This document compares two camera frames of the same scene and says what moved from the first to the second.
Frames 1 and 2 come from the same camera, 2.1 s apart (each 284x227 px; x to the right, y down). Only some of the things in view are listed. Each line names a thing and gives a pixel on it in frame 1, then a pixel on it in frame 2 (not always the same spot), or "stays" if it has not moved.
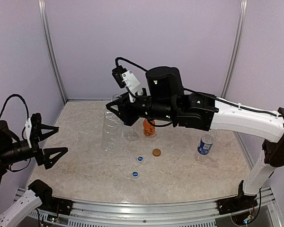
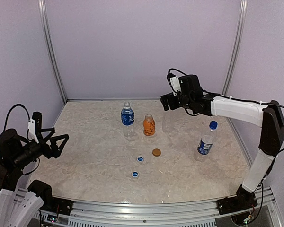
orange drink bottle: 149,129 stays
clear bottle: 112,130 → 168,124
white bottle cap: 140,159 stays
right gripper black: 127,115 → 164,99
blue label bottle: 207,141 stays
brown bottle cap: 156,152 stays
